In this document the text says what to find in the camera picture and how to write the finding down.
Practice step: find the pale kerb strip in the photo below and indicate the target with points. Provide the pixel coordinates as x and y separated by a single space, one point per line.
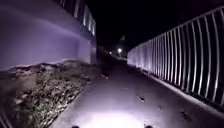
186 96

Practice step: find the railing atop wall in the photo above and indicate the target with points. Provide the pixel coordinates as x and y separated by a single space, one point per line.
83 15

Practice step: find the leaf-strewn dirt verge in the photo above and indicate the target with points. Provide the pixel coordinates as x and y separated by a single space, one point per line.
43 90

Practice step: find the robot's own part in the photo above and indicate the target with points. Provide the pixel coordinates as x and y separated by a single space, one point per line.
148 126
75 126

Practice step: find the street lamp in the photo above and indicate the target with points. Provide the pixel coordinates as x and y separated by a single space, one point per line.
119 50

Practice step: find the pale metal railing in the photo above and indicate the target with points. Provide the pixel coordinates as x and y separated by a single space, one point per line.
186 56

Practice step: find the pale concrete wall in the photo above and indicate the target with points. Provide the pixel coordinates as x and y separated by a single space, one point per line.
36 36

